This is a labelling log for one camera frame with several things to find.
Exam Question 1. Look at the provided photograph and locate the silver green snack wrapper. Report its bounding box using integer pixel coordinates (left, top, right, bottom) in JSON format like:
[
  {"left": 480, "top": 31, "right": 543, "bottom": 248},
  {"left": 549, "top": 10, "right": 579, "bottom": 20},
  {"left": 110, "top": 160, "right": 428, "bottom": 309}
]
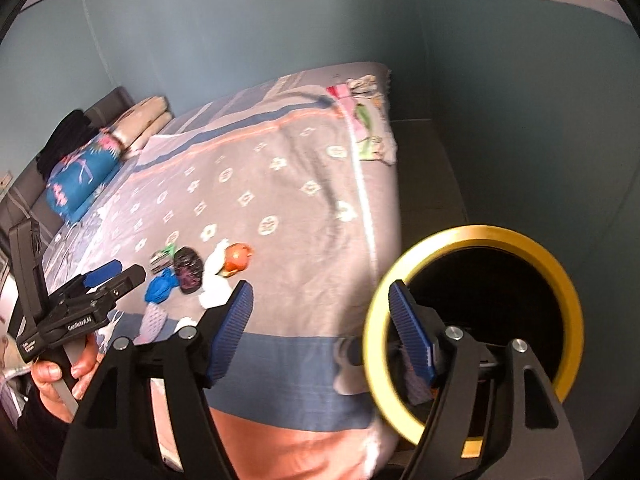
[{"left": 150, "top": 244, "right": 176, "bottom": 274}]

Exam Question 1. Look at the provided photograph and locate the lilac sock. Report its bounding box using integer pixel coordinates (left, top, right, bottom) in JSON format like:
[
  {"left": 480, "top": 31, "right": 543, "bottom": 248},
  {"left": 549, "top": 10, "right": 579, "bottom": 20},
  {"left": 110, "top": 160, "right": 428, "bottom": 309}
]
[{"left": 136, "top": 302, "right": 167, "bottom": 344}]

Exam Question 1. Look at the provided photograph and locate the yellow rimmed trash bin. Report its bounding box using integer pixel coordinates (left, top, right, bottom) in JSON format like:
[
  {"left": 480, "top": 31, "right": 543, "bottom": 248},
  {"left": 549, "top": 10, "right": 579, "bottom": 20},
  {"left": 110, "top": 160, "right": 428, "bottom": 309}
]
[{"left": 362, "top": 226, "right": 585, "bottom": 444}]

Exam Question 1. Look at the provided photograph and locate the person's left hand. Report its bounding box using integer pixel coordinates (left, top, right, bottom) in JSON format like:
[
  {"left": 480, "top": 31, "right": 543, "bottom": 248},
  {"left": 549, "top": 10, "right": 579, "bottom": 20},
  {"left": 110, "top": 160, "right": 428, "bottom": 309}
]
[{"left": 30, "top": 333, "right": 102, "bottom": 424}]

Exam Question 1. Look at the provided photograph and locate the orange peel right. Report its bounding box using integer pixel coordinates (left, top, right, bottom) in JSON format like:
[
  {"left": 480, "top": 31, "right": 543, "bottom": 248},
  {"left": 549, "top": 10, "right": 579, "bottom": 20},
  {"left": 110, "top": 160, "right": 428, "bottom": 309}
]
[{"left": 218, "top": 243, "right": 254, "bottom": 278}]

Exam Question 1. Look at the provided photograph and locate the blue floral folded quilt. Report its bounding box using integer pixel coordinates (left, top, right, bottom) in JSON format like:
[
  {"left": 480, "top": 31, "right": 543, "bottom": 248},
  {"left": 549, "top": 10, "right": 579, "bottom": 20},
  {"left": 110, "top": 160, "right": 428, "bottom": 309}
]
[{"left": 46, "top": 130, "right": 122, "bottom": 224}]

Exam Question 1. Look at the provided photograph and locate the grey patterned bed cover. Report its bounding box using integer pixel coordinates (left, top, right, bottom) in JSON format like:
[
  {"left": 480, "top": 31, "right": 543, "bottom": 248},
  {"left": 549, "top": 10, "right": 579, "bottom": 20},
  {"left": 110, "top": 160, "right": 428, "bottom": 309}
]
[{"left": 46, "top": 63, "right": 400, "bottom": 479}]

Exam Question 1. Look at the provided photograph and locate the black clothes pile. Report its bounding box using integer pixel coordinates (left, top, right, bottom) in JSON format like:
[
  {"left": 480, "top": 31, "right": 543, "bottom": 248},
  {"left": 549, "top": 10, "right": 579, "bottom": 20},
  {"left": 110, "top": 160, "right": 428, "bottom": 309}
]
[{"left": 36, "top": 110, "right": 98, "bottom": 181}]

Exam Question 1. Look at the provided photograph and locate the beige folded blanket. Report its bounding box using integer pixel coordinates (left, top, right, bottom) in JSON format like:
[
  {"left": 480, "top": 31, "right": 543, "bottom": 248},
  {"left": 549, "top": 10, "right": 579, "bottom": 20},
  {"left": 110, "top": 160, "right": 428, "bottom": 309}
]
[{"left": 112, "top": 96, "right": 172, "bottom": 159}]

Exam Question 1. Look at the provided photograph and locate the floral sheet edge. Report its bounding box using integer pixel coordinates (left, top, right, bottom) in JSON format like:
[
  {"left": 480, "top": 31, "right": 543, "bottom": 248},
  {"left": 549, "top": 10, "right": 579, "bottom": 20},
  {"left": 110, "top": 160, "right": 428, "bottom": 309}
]
[{"left": 326, "top": 74, "right": 397, "bottom": 166}]

